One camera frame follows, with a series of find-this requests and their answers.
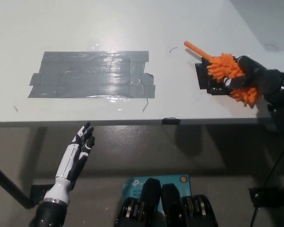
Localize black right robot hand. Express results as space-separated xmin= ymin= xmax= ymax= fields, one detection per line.
xmin=223 ymin=55 xmax=284 ymax=100

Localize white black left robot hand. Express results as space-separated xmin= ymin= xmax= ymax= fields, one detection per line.
xmin=44 ymin=122 xmax=96 ymax=205

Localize orange microfibre duster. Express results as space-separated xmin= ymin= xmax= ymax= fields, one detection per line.
xmin=184 ymin=41 xmax=264 ymax=109

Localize black robot torso blocks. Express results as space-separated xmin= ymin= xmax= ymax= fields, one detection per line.
xmin=115 ymin=177 xmax=219 ymax=227

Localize black tape patch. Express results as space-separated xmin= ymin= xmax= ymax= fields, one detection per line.
xmin=195 ymin=56 xmax=231 ymax=96

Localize black table leg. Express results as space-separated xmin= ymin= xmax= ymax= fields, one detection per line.
xmin=0 ymin=158 xmax=36 ymax=210

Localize teal router box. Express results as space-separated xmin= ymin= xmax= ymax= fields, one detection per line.
xmin=121 ymin=174 xmax=192 ymax=201

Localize grey duct tape patch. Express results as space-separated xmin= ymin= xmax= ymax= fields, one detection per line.
xmin=27 ymin=50 xmax=156 ymax=99

